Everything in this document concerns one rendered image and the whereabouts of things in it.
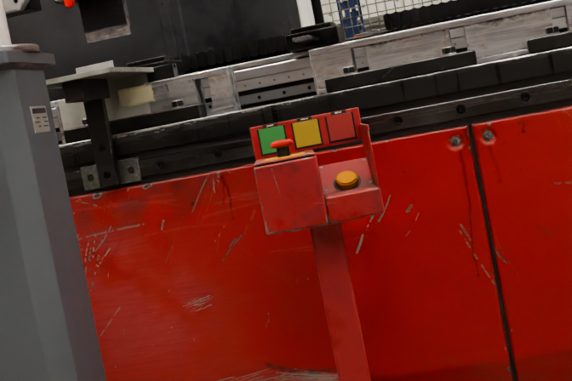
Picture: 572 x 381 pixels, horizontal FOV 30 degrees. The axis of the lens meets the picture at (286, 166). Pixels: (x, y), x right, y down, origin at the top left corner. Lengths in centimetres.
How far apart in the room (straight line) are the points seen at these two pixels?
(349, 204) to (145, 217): 55
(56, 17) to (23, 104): 150
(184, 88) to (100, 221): 33
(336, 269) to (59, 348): 58
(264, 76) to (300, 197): 76
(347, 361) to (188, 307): 44
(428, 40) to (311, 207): 55
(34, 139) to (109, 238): 78
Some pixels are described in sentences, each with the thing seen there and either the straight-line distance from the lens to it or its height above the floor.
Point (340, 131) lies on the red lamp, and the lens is 191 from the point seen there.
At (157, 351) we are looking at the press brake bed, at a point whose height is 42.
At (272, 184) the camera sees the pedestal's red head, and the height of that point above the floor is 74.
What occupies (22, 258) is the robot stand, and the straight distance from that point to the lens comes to 142.
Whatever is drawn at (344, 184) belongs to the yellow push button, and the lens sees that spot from 182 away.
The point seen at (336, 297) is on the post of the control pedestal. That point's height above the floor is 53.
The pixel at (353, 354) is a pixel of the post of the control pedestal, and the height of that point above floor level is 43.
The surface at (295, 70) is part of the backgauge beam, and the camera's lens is 247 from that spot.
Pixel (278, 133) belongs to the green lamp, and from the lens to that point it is 191.
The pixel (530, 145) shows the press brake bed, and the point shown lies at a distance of 205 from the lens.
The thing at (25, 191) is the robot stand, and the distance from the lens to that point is 143.
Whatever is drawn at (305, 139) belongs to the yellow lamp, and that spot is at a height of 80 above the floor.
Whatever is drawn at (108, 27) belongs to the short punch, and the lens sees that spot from 233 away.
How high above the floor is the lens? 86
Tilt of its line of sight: 3 degrees down
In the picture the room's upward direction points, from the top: 11 degrees counter-clockwise
